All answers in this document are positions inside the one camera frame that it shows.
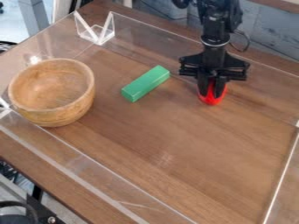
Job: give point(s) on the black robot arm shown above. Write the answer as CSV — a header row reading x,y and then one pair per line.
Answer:
x,y
220,18

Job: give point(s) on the red fruit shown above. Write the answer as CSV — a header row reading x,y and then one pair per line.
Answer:
x,y
209,99

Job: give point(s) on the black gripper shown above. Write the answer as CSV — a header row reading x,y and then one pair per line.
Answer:
x,y
215,63

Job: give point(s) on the black table clamp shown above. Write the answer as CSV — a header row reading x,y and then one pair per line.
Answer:
x,y
45,215

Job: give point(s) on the clear acrylic corner bracket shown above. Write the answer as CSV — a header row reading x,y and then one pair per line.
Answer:
x,y
94,33

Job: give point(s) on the green rectangular block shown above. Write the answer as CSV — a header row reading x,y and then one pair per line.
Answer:
x,y
138,87

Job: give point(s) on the wooden bowl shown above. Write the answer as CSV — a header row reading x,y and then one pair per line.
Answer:
x,y
52,92

